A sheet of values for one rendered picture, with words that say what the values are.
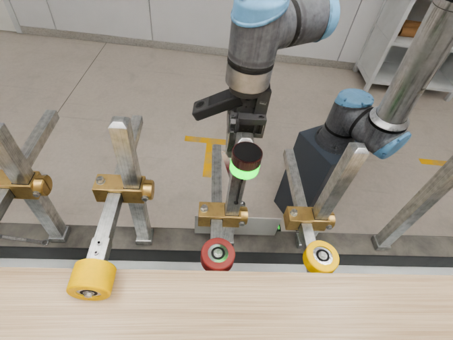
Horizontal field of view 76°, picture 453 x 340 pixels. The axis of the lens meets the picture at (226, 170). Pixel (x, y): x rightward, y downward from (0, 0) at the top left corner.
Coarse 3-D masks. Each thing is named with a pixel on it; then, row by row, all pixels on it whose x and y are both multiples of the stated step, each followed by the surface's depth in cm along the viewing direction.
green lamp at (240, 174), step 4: (232, 164) 57; (232, 168) 58; (236, 168) 57; (232, 172) 59; (236, 172) 57; (240, 172) 57; (244, 172) 56; (248, 172) 57; (252, 172) 57; (256, 172) 58; (236, 176) 58; (240, 176) 58; (244, 176) 57; (248, 176) 57; (252, 176) 58
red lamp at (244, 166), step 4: (236, 144) 58; (256, 144) 58; (260, 148) 58; (232, 152) 56; (232, 156) 56; (232, 160) 57; (236, 160) 55; (240, 160) 55; (260, 160) 56; (236, 164) 56; (240, 164) 55; (244, 164) 55; (248, 164) 55; (252, 164) 55; (256, 164) 56; (240, 168) 56; (244, 168) 56; (248, 168) 56; (252, 168) 56; (256, 168) 57
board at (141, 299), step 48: (0, 288) 58; (48, 288) 59; (144, 288) 61; (192, 288) 62; (240, 288) 63; (288, 288) 64; (336, 288) 65; (384, 288) 66; (432, 288) 67; (0, 336) 53; (48, 336) 54; (96, 336) 54; (144, 336) 55; (192, 336) 56; (240, 336) 57; (288, 336) 58; (336, 336) 58; (384, 336) 59; (432, 336) 60
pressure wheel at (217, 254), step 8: (208, 240) 69; (216, 240) 69; (224, 240) 69; (208, 248) 68; (216, 248) 68; (224, 248) 68; (232, 248) 68; (200, 256) 68; (208, 256) 66; (216, 256) 67; (224, 256) 67; (232, 256) 67; (208, 264) 65; (216, 264) 65; (224, 264) 65; (232, 264) 67
